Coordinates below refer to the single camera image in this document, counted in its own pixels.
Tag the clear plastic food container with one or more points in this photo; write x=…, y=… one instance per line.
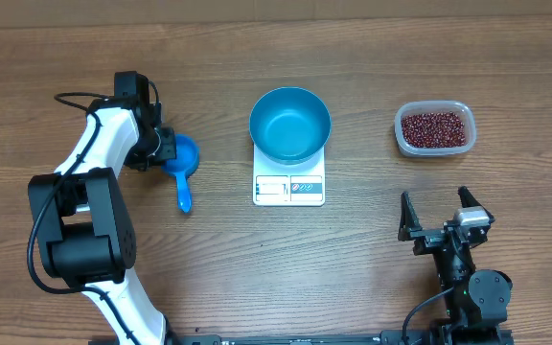
x=420, y=107

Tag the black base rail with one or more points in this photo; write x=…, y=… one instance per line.
x=390, y=337

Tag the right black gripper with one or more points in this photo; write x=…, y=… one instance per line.
x=428, y=239

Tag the red adzuki beans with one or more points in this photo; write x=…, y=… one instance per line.
x=435, y=130

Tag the blue plastic measuring scoop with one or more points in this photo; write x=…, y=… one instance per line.
x=181, y=168

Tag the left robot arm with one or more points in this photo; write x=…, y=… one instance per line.
x=83, y=240

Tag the teal blue bowl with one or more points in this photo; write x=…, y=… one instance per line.
x=289, y=125

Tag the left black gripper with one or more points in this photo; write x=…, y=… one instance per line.
x=168, y=152

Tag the white digital kitchen scale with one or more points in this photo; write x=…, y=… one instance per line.
x=276, y=184

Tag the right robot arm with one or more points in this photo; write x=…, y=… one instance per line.
x=476, y=299

